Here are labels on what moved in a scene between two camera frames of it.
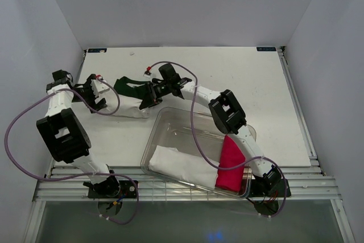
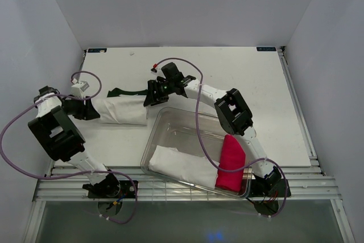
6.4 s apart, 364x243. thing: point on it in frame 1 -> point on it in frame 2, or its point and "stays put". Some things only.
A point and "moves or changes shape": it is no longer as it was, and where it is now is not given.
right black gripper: x=152 y=98 stays put
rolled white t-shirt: x=183 y=167 stays put
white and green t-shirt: x=131 y=94 moves or changes shape
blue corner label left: x=97 y=50 stays put
